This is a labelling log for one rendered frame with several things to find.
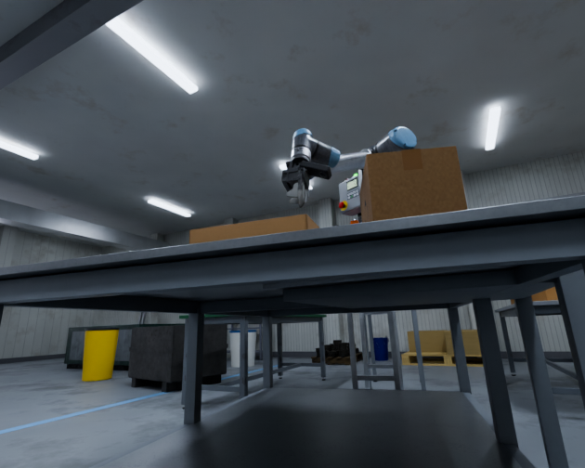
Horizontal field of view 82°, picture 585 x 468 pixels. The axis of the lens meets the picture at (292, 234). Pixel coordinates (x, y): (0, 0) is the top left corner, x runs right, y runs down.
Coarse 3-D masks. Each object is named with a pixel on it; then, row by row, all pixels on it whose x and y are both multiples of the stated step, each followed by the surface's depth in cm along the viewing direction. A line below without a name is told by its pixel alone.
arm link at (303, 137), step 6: (300, 132) 127; (306, 132) 127; (294, 138) 126; (300, 138) 124; (306, 138) 125; (312, 138) 127; (294, 144) 124; (300, 144) 123; (306, 144) 123; (312, 144) 126; (312, 150) 126
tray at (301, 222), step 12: (288, 216) 65; (300, 216) 64; (204, 228) 70; (216, 228) 69; (228, 228) 68; (240, 228) 68; (252, 228) 67; (264, 228) 66; (276, 228) 65; (288, 228) 64; (300, 228) 63; (312, 228) 67; (192, 240) 71; (204, 240) 70
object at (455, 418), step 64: (256, 256) 66; (320, 256) 62; (384, 256) 58; (448, 256) 55; (512, 256) 52; (576, 256) 50; (0, 320) 91; (192, 320) 178; (192, 384) 169; (192, 448) 130; (256, 448) 127; (320, 448) 125; (384, 448) 123; (448, 448) 120; (512, 448) 119
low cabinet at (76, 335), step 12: (132, 324) 616; (144, 324) 616; (156, 324) 640; (168, 324) 666; (180, 324) 694; (72, 336) 684; (120, 336) 621; (72, 348) 675; (120, 348) 614; (72, 360) 668; (120, 360) 607
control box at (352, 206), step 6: (348, 180) 193; (342, 186) 197; (342, 192) 196; (348, 192) 192; (342, 198) 195; (354, 198) 187; (348, 204) 190; (354, 204) 187; (342, 210) 194; (348, 210) 190; (354, 210) 189; (360, 210) 190
